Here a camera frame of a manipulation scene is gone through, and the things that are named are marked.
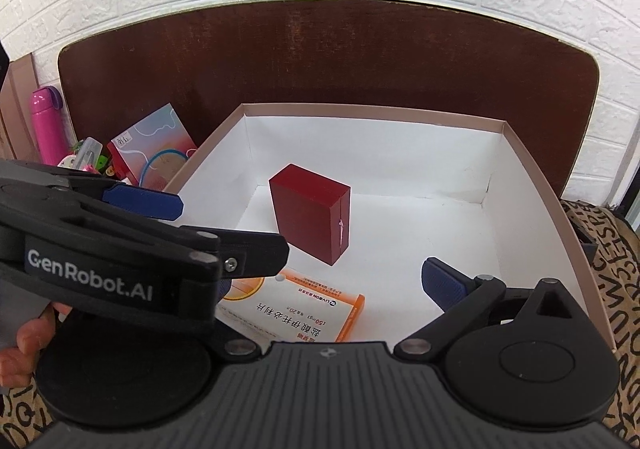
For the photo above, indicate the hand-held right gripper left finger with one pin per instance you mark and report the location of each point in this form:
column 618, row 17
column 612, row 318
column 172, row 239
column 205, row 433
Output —
column 223, row 290

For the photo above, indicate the pink thermos bottle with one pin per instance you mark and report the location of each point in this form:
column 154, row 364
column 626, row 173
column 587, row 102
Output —
column 47, row 129

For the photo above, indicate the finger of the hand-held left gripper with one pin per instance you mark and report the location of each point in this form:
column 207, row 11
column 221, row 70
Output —
column 145, row 201
column 255, row 251

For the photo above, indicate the person's left hand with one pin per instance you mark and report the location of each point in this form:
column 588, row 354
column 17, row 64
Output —
column 30, row 349

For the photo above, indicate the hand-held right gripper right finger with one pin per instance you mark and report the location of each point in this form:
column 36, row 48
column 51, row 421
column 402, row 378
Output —
column 440, row 284

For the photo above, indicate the orange white medicine box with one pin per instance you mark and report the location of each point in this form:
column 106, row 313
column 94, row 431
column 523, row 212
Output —
column 310, row 314

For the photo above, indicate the red box with swirl print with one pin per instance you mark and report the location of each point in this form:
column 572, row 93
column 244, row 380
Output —
column 150, row 144

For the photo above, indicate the pink toy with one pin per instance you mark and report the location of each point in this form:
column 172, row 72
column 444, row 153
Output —
column 80, row 165

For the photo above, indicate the pink-brown cardboard box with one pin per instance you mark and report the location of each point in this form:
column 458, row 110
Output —
column 400, row 154

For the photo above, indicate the brown wooden board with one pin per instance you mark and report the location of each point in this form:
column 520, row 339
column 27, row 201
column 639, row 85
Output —
column 350, row 59

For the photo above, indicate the letter print mat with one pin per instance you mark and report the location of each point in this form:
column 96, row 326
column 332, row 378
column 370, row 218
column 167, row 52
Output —
column 615, row 269

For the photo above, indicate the dark red box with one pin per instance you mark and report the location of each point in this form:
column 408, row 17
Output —
column 305, row 214

